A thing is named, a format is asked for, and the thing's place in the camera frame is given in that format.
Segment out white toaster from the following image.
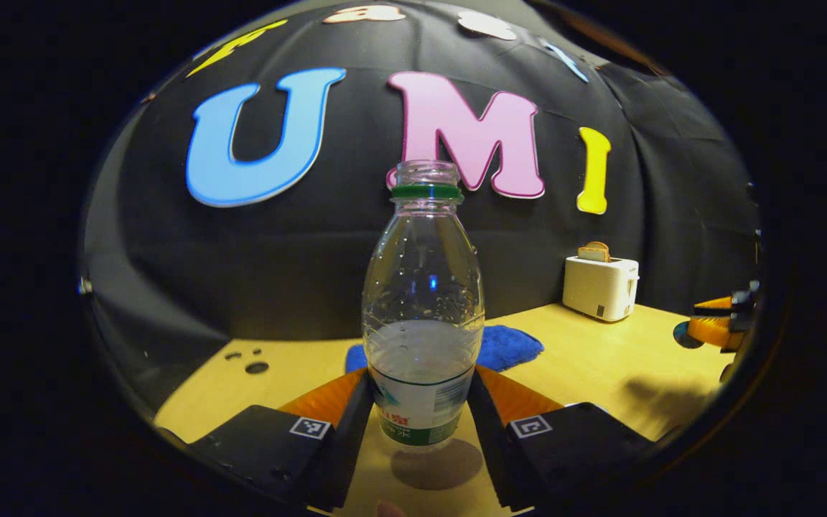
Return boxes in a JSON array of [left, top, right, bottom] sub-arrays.
[[562, 256, 640, 322]]

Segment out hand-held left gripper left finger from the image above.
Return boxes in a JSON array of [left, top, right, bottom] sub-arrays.
[[187, 366, 378, 512]]

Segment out teal teacup lid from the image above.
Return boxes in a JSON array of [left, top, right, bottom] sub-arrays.
[[673, 320, 706, 350]]

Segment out black backdrop cloth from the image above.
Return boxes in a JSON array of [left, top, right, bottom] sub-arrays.
[[82, 0, 765, 421]]

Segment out clear plastic water bottle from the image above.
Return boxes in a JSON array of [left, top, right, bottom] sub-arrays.
[[361, 159, 486, 447]]

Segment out round dark coaster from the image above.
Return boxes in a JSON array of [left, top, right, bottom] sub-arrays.
[[391, 438, 484, 491]]

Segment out blue towel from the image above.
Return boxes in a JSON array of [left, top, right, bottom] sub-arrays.
[[345, 325, 545, 374]]

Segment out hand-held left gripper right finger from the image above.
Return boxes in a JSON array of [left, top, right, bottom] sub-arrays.
[[465, 365, 655, 512]]

